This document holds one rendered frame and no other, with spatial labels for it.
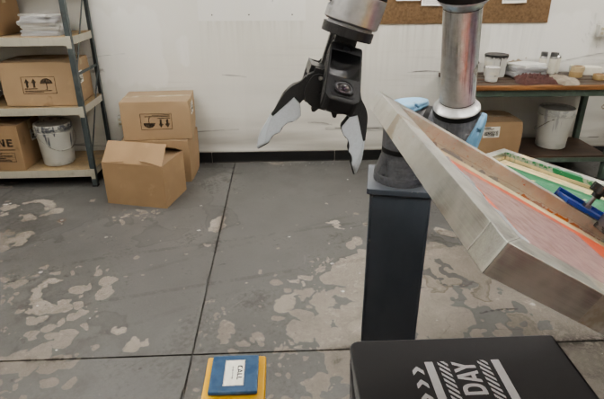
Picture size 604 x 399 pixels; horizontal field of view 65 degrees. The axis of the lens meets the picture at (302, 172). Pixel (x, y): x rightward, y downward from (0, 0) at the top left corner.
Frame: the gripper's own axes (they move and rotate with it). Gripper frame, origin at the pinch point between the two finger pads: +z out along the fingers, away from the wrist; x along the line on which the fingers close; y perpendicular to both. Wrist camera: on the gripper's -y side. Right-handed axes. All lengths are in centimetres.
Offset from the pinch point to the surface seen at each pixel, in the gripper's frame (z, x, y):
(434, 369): 43, -43, 13
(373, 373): 47, -30, 12
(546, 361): 36, -68, 14
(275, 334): 145, -36, 132
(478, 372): 40, -52, 11
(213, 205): 160, 13, 285
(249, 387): 53, -5, 8
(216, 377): 55, 2, 11
